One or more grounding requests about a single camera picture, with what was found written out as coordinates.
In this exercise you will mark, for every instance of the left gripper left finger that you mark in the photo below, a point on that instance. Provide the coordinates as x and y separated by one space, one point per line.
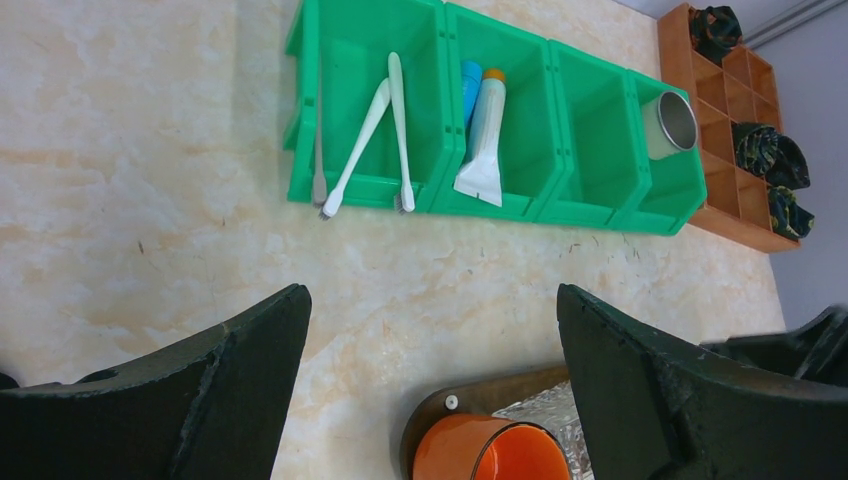
210 406

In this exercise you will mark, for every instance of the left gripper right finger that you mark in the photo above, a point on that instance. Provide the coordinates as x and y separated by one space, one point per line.
654 406

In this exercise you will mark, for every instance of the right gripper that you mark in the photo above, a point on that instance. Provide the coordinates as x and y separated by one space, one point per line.
816 351

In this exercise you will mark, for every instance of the clear glass cup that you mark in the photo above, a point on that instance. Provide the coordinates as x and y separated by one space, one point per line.
555 410

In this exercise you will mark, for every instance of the orange mug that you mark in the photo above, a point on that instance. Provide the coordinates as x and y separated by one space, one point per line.
469 446

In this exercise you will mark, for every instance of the steel cup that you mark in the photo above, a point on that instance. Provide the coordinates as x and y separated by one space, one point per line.
670 125

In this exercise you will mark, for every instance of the white toothpaste tube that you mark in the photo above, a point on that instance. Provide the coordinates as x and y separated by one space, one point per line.
480 177

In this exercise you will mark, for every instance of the green divided plastic bin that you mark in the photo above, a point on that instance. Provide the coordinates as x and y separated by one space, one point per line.
457 113

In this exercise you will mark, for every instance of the brown oval wooden tray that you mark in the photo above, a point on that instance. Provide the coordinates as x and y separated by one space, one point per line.
484 396

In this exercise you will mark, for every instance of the grey toothbrush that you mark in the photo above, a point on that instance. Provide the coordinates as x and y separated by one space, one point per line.
319 184

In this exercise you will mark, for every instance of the white toothbrush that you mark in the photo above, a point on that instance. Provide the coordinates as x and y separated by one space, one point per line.
376 110
404 200

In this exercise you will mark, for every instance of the blue toothpaste tube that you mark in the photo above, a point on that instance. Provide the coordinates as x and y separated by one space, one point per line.
471 76

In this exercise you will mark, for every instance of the rolled dark sock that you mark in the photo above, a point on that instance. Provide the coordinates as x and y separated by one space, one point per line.
788 219
755 147
790 168
714 32

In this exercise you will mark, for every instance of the wooden compartment box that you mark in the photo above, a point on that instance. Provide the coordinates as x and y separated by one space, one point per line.
740 89

